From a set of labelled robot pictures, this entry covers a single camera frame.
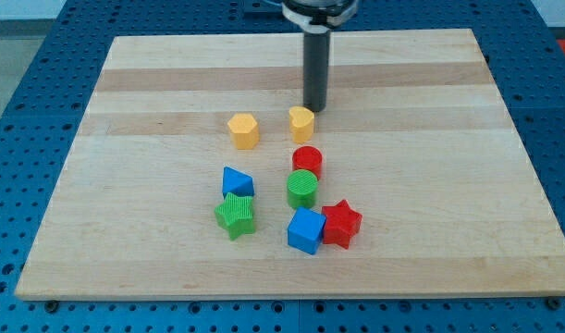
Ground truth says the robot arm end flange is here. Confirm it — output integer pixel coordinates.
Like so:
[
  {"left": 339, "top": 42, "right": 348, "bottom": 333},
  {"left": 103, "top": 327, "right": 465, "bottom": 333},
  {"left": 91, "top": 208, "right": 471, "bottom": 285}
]
[{"left": 281, "top": 0, "right": 360, "bottom": 34}]

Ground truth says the red cylinder block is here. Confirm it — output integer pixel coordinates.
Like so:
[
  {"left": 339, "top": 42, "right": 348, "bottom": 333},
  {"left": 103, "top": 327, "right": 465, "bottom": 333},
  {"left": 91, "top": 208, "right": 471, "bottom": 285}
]
[{"left": 291, "top": 146, "right": 323, "bottom": 179}]

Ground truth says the green cylinder block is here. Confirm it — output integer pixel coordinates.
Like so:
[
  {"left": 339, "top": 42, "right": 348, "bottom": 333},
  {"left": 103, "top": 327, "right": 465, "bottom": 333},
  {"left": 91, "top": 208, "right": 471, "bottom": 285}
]
[{"left": 287, "top": 169, "right": 318, "bottom": 209}]

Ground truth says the yellow hexagon block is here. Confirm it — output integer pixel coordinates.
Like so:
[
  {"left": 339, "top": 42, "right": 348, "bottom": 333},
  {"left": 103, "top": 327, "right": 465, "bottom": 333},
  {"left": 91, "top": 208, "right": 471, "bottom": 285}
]
[{"left": 227, "top": 113, "right": 260, "bottom": 150}]

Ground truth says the yellow heart block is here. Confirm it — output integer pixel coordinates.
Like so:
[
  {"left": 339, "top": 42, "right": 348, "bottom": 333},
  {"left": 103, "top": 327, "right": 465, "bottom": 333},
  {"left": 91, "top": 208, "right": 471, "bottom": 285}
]
[{"left": 289, "top": 106, "right": 314, "bottom": 143}]

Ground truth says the blue triangle block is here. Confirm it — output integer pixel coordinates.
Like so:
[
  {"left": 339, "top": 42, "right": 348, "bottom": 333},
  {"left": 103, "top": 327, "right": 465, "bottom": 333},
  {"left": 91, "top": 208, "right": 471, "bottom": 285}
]
[{"left": 222, "top": 166, "right": 255, "bottom": 197}]

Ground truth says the green star block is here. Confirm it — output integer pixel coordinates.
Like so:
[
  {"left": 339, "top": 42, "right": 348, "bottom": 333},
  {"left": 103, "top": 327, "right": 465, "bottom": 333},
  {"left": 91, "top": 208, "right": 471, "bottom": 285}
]
[{"left": 214, "top": 192, "right": 255, "bottom": 241}]

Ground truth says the blue cube block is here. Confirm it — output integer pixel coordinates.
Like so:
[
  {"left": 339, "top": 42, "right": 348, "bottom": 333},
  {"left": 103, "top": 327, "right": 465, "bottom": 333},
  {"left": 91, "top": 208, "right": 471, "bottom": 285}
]
[{"left": 287, "top": 207, "right": 326, "bottom": 255}]

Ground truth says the red star block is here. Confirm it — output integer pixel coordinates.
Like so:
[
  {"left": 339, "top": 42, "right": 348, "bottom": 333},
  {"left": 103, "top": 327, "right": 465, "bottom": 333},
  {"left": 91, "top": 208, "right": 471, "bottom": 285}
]
[{"left": 321, "top": 200, "right": 362, "bottom": 250}]

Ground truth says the wooden board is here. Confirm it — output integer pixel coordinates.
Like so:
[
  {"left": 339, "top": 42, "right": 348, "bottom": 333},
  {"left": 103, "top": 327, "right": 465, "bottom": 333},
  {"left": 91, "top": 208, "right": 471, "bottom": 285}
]
[{"left": 15, "top": 29, "right": 565, "bottom": 301}]

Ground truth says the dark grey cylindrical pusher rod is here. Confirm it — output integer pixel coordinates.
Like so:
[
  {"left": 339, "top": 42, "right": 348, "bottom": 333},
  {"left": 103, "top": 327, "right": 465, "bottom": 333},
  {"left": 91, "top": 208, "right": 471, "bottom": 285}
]
[{"left": 302, "top": 31, "right": 330, "bottom": 113}]

